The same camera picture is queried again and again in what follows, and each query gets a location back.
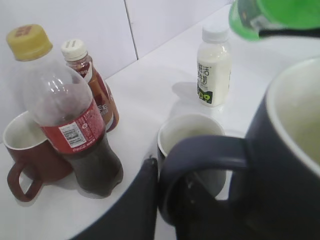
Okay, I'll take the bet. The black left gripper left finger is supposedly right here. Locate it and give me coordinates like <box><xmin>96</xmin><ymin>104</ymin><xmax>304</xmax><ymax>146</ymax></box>
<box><xmin>73</xmin><ymin>156</ymin><xmax>158</xmax><ymax>240</ymax></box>

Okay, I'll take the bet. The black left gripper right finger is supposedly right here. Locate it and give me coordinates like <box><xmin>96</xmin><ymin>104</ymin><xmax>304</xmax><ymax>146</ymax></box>
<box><xmin>172</xmin><ymin>173</ymin><xmax>240</xmax><ymax>240</ymax></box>

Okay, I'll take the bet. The dark gray ceramic mug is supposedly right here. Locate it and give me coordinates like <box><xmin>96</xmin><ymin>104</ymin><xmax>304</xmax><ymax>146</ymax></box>
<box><xmin>158</xmin><ymin>57</ymin><xmax>320</xmax><ymax>240</ymax></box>

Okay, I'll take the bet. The green sprite bottle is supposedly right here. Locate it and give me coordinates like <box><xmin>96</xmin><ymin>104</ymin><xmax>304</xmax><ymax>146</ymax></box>
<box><xmin>228</xmin><ymin>0</ymin><xmax>320</xmax><ymax>41</ymax></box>

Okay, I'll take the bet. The black ceramic mug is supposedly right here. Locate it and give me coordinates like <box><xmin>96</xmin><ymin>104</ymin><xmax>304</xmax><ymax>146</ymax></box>
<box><xmin>157</xmin><ymin>113</ymin><xmax>226</xmax><ymax>197</ymax></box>

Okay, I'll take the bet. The red-brown ceramic mug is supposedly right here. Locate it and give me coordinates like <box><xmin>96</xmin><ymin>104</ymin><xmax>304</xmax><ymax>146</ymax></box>
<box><xmin>2</xmin><ymin>111</ymin><xmax>73</xmax><ymax>202</ymax></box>

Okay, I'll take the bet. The cola bottle yellow cap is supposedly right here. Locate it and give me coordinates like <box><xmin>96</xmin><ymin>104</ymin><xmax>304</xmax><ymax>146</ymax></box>
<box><xmin>6</xmin><ymin>24</ymin><xmax>124</xmax><ymax>197</ymax></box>

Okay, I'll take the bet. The white milk bottle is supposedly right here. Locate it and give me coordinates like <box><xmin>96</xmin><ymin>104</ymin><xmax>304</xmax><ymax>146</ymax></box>
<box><xmin>197</xmin><ymin>23</ymin><xmax>232</xmax><ymax>108</ymax></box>

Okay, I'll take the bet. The brown coffee drink bottle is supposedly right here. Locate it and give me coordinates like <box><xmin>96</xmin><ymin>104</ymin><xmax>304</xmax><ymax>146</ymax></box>
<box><xmin>60</xmin><ymin>39</ymin><xmax>119</xmax><ymax>132</ymax></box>

